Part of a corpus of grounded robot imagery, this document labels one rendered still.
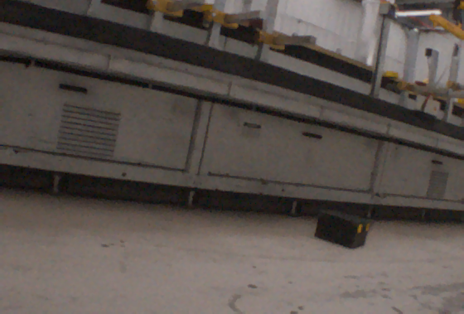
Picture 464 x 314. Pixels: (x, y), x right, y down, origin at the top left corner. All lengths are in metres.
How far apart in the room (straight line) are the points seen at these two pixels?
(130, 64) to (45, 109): 0.41
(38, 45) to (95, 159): 0.58
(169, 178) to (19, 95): 0.75
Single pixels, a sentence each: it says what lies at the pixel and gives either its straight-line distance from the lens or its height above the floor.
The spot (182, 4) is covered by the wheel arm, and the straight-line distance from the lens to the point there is 1.68.
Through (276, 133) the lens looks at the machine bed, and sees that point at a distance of 2.39.
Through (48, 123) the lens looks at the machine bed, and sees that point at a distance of 1.93.
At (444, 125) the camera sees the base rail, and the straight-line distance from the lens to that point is 3.02.
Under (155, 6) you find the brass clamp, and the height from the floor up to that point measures 0.80.
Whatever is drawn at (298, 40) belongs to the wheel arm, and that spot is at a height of 0.80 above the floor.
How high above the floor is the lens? 0.44
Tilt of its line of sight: 3 degrees down
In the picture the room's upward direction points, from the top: 11 degrees clockwise
